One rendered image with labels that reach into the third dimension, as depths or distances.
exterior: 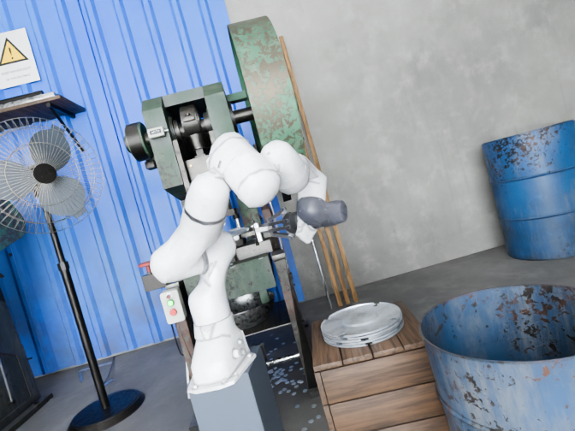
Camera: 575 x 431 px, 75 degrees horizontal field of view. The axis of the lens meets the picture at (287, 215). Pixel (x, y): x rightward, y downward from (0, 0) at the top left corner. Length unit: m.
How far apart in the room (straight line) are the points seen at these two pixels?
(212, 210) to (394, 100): 2.62
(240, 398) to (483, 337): 0.70
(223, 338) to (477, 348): 0.72
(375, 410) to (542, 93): 3.22
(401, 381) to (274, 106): 1.09
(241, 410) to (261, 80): 1.16
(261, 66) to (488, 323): 1.20
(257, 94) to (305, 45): 1.81
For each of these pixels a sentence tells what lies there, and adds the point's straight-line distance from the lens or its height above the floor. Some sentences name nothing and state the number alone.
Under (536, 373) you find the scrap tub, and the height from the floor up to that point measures 0.46.
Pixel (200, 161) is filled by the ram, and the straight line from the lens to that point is 1.87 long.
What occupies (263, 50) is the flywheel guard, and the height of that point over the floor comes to 1.47.
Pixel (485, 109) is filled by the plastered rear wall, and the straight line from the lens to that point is 3.68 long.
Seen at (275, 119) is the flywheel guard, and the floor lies 1.19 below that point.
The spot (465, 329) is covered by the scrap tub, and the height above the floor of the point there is 0.38.
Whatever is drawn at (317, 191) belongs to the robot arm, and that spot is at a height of 0.87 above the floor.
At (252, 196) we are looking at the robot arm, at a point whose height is 0.90.
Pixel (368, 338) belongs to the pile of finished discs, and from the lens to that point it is 1.30.
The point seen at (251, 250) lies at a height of 0.68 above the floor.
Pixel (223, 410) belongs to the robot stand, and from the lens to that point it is 1.17.
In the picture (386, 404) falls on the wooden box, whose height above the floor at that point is 0.18.
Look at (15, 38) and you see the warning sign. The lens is 3.75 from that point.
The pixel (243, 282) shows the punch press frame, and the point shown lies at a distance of 1.72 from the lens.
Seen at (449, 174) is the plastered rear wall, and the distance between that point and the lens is 3.46.
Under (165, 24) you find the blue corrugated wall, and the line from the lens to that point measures 3.43.
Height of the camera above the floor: 0.88
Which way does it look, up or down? 3 degrees down
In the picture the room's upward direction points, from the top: 15 degrees counter-clockwise
